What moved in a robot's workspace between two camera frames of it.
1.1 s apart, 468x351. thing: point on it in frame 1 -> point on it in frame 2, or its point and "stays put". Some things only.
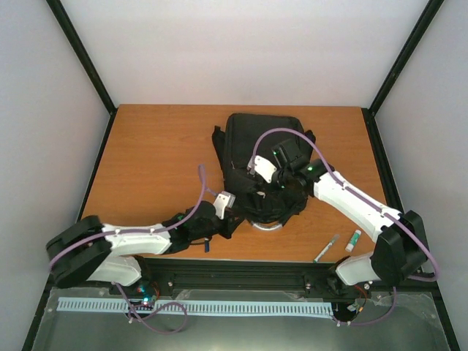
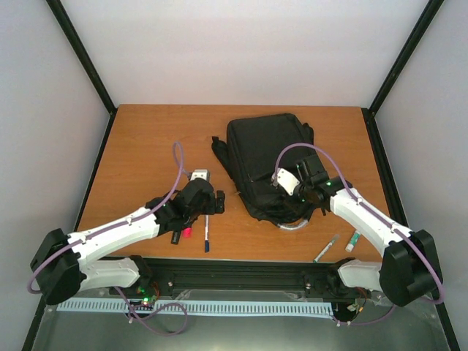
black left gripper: x=230 y=225 -> x=211 y=208
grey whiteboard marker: x=335 y=238 stays put
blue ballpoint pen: x=207 y=245 stays put
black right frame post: x=369 y=114 stays put
